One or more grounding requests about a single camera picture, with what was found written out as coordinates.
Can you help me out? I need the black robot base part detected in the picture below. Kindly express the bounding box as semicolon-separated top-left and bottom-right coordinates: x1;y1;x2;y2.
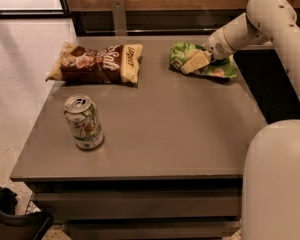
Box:
0;187;54;240

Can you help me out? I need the grey drawer cabinet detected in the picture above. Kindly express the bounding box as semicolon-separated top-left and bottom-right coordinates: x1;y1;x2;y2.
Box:
11;36;265;240

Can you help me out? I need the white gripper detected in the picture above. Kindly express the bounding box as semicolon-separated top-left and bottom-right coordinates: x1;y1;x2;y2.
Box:
181;29;235;74

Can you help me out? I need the green rice chip bag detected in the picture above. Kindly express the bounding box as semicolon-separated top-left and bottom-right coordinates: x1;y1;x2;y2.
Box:
169;42;237;79

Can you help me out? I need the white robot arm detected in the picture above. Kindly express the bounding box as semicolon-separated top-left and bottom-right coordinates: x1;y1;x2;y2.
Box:
196;0;300;240

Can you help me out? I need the left metal wall bracket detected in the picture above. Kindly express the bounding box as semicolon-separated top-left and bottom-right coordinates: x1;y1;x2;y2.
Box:
111;0;127;36

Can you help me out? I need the white green soda can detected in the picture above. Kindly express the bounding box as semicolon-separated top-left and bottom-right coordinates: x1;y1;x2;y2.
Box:
64;94;104;150

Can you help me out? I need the brown yellow snack bag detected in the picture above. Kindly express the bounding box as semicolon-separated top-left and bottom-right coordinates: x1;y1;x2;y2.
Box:
46;42;143;84

